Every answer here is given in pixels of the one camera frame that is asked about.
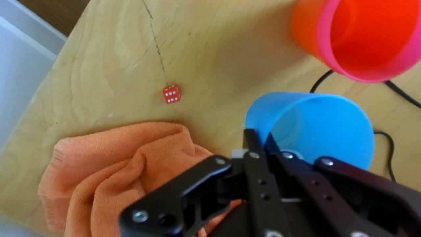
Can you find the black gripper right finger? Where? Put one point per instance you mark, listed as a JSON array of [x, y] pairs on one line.
[[329, 198]]

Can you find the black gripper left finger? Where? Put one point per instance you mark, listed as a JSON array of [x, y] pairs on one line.
[[241, 190]]

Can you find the blue plastic cup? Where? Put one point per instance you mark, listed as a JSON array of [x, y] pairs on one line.
[[314, 126]]

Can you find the orange plastic cup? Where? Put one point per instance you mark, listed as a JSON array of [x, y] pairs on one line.
[[307, 27]]

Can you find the red die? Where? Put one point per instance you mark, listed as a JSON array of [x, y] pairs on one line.
[[171, 94]]

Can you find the orange cloth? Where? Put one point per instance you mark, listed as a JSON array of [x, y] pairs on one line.
[[93, 178]]

